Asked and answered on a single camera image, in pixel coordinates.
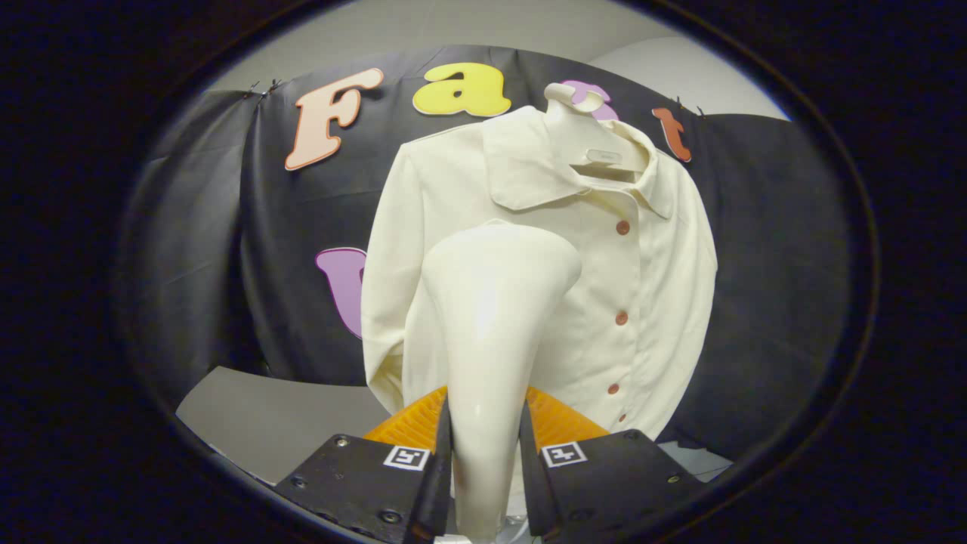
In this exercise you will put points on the black backdrop cloth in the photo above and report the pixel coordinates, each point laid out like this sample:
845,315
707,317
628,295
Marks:
770,264

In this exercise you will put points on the cream button-up shirt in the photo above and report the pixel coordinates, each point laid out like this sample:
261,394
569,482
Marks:
650,287

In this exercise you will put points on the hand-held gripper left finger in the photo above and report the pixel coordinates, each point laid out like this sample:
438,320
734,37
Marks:
355,483

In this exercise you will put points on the white mannequin stand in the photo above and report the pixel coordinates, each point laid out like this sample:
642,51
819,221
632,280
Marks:
578,132

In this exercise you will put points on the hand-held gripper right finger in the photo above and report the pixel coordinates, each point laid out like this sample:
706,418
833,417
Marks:
612,483

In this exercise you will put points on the grey drawer cabinet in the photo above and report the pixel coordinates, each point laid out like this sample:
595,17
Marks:
264,415

